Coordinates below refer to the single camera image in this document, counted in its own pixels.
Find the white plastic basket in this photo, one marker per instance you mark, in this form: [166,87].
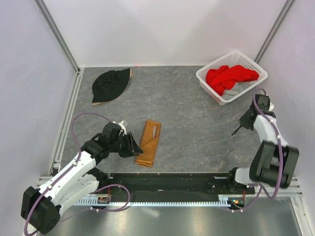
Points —
[231,59]

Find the aluminium frame post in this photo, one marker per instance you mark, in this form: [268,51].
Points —
[56,33]
[274,29]

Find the slotted cable duct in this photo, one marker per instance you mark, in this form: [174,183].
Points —
[163,201]

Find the right aluminium frame post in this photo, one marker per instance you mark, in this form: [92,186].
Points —
[274,29]

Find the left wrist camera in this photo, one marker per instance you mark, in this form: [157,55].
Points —
[122,124]

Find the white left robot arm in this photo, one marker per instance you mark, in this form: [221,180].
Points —
[43,207]

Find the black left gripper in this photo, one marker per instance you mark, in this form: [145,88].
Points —
[135,148]

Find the red cloth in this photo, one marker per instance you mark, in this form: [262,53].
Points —
[226,77]

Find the silver knife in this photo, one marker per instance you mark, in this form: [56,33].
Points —
[155,130]

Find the orange cloth napkin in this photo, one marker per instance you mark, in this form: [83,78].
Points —
[148,144]

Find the grey cloth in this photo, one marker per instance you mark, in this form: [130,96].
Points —
[234,91]

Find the left aluminium frame post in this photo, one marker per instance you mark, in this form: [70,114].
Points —
[56,33]

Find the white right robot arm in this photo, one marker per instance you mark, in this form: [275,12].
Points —
[275,161]

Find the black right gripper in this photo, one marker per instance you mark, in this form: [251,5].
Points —
[242,121]

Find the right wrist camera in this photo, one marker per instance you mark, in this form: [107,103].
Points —
[271,107]

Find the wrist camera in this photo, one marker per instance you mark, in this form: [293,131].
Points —
[122,124]
[271,107]

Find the black bucket hat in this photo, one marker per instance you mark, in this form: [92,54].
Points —
[110,85]

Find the aluminium front rail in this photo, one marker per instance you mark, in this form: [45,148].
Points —
[292,191]

